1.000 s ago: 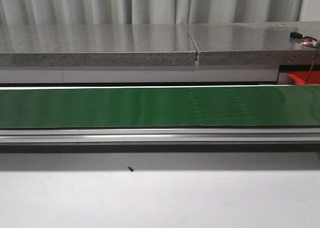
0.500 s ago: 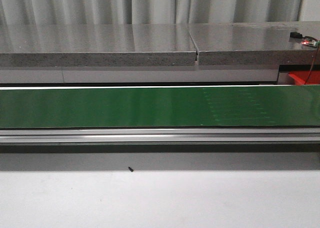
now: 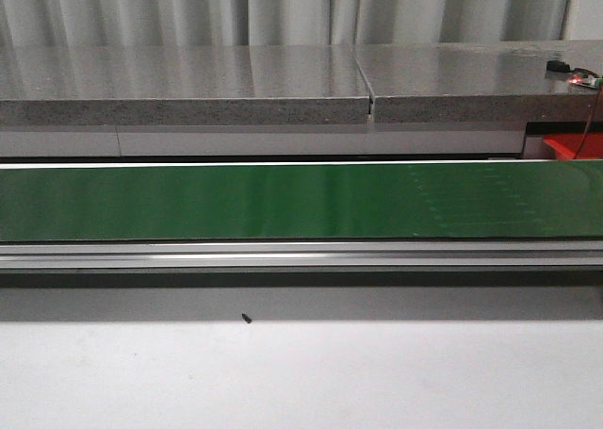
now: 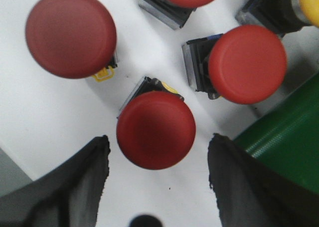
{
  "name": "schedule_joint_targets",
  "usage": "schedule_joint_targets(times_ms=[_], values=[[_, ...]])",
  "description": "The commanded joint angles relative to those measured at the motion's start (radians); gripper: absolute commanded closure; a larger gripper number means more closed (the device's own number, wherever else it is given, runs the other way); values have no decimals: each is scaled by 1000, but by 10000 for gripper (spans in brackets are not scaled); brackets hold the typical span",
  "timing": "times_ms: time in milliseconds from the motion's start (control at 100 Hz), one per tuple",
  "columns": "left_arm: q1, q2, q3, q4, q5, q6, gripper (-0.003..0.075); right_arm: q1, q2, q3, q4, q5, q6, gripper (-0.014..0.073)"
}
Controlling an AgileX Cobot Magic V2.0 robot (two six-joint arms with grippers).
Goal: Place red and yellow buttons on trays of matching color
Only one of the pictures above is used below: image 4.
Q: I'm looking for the green conveyor belt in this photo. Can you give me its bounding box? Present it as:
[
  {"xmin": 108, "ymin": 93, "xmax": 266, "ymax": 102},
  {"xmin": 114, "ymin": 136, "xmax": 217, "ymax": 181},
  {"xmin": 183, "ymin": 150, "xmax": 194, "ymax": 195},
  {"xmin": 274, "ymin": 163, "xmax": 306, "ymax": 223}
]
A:
[{"xmin": 234, "ymin": 75, "xmax": 319, "ymax": 193}]

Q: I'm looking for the red mushroom push button top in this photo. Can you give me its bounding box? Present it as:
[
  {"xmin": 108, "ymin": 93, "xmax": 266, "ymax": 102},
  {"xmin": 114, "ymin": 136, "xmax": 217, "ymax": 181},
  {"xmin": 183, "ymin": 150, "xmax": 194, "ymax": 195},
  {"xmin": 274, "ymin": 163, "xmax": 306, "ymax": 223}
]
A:
[{"xmin": 138, "ymin": 0, "xmax": 214, "ymax": 30}]

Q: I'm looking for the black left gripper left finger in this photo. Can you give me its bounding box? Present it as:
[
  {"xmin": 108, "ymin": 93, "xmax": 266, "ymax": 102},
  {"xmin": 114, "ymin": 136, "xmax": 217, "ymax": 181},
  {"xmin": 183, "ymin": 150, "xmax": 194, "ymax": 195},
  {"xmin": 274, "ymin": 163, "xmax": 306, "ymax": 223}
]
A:
[{"xmin": 0, "ymin": 136, "xmax": 110, "ymax": 227}]

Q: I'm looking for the red mushroom push button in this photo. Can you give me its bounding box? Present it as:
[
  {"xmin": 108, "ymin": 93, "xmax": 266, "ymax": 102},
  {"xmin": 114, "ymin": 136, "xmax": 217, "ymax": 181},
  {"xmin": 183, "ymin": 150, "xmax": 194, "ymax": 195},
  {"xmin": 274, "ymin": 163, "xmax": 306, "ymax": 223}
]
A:
[
  {"xmin": 25, "ymin": 0, "xmax": 117, "ymax": 79},
  {"xmin": 138, "ymin": 0, "xmax": 214, "ymax": 30},
  {"xmin": 182, "ymin": 25, "xmax": 287, "ymax": 104},
  {"xmin": 116, "ymin": 76, "xmax": 196, "ymax": 170}
]

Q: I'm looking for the yellow mushroom push button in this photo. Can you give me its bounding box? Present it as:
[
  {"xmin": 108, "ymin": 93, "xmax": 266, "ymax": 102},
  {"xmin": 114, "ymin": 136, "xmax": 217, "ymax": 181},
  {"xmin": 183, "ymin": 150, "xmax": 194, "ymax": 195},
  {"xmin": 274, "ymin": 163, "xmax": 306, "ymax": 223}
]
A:
[{"xmin": 235, "ymin": 0, "xmax": 319, "ymax": 38}]

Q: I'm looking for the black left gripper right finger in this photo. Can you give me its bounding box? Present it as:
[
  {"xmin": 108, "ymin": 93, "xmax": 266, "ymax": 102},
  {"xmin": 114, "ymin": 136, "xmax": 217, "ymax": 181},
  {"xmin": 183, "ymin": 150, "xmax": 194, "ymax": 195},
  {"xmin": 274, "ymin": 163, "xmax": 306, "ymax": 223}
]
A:
[{"xmin": 207, "ymin": 133, "xmax": 319, "ymax": 227}]

